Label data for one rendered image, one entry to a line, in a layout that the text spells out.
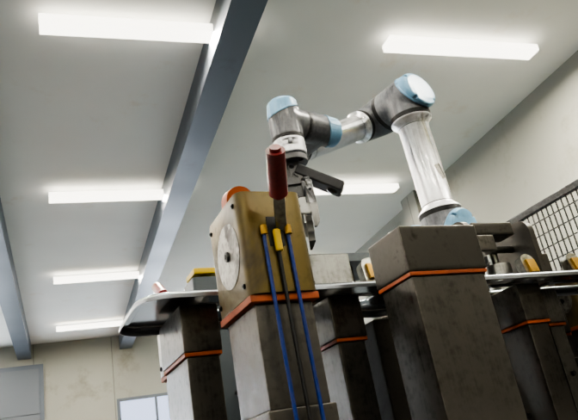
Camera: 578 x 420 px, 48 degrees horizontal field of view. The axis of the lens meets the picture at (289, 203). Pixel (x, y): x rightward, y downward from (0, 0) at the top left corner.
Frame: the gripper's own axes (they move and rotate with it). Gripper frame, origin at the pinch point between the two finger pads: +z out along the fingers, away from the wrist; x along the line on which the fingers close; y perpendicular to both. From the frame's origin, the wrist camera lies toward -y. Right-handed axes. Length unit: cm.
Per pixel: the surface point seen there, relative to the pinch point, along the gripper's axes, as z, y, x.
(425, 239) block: 21, -5, 56
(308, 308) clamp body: 30, 11, 65
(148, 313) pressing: 23, 31, 46
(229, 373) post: 27.0, 22.3, 12.3
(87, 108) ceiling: -211, 104, -263
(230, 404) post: 32.4, 22.7, 12.5
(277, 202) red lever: 19, 13, 70
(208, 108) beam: -188, 21, -247
